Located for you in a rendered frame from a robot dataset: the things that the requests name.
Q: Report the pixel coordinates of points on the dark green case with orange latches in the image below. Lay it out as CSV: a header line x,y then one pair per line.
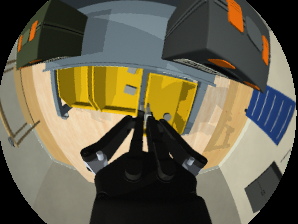
x,y
56,31

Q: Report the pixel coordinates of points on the yellow open-front bin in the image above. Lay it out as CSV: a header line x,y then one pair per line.
x,y
107,89
166,95
72,85

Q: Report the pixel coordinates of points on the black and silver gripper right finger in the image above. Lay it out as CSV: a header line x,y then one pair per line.
x,y
172,143

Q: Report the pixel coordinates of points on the dark grey case with orange patches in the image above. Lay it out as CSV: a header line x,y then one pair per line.
x,y
222,37

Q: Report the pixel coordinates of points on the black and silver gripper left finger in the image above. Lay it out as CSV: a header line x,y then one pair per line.
x,y
97,155

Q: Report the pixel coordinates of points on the small grey block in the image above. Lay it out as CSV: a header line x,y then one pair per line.
x,y
132,70
130,89

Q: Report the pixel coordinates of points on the grey disc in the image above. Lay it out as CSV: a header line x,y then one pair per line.
x,y
167,116

